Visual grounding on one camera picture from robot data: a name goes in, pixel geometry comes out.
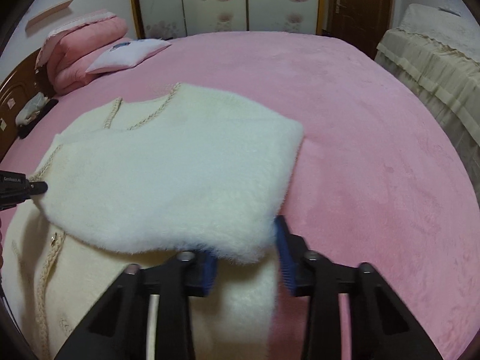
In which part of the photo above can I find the white fluffy cardigan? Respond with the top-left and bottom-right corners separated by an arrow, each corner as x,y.
1,84 -> 304,359

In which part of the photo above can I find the small white cloth bundle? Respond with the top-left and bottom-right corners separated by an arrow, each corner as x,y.
16,92 -> 50,127

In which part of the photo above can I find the brown wooden headboard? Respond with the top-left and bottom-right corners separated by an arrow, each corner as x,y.
0,49 -> 55,159

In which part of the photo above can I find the folded pink quilt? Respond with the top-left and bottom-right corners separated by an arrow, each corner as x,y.
35,10 -> 128,95

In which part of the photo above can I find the pink plush bed blanket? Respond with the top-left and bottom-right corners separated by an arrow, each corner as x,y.
5,33 -> 479,359

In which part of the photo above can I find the white pillow blue print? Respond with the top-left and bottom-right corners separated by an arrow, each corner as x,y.
85,38 -> 171,74

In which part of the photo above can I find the floral sliding wardrobe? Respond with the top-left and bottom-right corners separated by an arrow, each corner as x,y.
131,0 -> 325,40

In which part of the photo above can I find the beige lace covered furniture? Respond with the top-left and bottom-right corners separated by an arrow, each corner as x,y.
375,3 -> 479,170

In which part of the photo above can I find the dark brown wooden door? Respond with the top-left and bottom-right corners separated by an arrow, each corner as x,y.
327,0 -> 393,58

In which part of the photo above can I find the pink wall shelf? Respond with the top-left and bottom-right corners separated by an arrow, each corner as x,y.
25,0 -> 74,32

